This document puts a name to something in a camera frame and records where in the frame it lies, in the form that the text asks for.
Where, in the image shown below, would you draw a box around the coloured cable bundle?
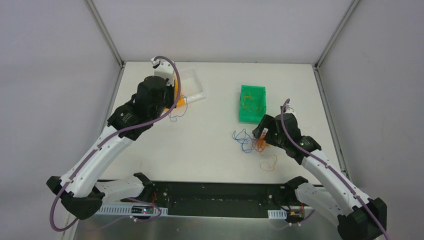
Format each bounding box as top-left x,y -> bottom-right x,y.
231,128 -> 279,172

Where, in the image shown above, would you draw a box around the blue cable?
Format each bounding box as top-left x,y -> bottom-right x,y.
168,95 -> 188,123

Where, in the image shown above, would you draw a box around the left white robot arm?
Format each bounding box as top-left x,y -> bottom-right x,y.
46,75 -> 181,220

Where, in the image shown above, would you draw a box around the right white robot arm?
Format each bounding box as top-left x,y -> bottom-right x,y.
252,113 -> 387,240

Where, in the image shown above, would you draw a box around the green plastic bin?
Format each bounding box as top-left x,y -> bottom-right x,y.
239,85 -> 267,124

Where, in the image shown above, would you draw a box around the white translucent plastic bin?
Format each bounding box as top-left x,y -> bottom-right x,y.
179,67 -> 206,103

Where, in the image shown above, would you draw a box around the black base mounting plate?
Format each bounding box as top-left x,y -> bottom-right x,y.
139,181 -> 301,218

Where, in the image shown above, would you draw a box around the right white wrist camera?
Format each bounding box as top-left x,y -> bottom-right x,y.
281,105 -> 296,115

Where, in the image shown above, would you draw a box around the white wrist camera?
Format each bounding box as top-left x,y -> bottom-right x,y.
281,105 -> 296,115
151,58 -> 175,87

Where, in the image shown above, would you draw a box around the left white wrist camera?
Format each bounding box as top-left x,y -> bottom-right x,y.
151,58 -> 175,87

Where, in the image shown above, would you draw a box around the right aluminium frame rail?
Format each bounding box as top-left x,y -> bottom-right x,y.
314,0 -> 362,70

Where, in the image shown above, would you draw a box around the aluminium frame rail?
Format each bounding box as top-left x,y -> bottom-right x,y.
314,0 -> 362,70
84,0 -> 125,69

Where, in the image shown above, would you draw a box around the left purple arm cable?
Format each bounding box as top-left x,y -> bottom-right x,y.
48,55 -> 182,233

